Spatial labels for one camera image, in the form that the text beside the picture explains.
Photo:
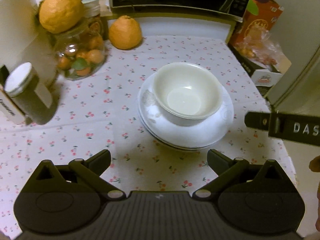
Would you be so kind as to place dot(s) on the plastic jar of dark tea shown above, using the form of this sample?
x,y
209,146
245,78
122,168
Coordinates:
x,y
29,93

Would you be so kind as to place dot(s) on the cherry print tablecloth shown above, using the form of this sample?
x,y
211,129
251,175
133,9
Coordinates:
x,y
100,112

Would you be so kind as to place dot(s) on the cream bowl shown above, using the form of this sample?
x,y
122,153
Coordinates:
x,y
187,90

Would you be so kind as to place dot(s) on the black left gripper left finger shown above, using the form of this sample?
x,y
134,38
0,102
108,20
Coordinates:
x,y
88,173

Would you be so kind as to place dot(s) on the large orange citrus on jar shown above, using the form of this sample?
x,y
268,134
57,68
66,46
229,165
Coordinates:
x,y
58,16

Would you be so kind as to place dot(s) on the white Changhong air fryer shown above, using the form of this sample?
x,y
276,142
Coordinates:
x,y
24,40

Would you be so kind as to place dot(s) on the plastic bag of oranges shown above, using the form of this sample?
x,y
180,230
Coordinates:
x,y
259,47

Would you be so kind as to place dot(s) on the orange citrus on table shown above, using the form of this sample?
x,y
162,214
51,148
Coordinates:
x,y
125,33

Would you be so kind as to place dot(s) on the white bowl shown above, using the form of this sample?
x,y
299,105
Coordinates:
x,y
180,121

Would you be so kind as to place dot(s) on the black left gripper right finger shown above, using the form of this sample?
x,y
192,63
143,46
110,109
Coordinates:
x,y
229,172

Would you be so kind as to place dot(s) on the person's right hand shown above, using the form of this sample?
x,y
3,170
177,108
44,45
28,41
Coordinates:
x,y
314,166

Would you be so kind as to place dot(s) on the white refrigerator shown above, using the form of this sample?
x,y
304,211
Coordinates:
x,y
297,32

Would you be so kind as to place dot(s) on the red gift box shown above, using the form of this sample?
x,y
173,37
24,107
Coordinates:
x,y
259,13

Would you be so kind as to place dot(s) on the glass jar of kumquats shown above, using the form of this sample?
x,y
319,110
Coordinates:
x,y
79,51

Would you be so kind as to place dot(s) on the large blue patterned plate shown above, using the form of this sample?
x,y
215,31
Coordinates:
x,y
159,143

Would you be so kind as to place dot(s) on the white plate with grey rose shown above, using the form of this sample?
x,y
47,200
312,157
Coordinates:
x,y
148,108

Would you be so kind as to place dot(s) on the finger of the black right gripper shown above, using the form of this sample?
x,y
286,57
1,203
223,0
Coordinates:
x,y
258,120

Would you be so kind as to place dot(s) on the black white cardboard box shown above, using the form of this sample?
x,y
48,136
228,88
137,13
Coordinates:
x,y
264,77

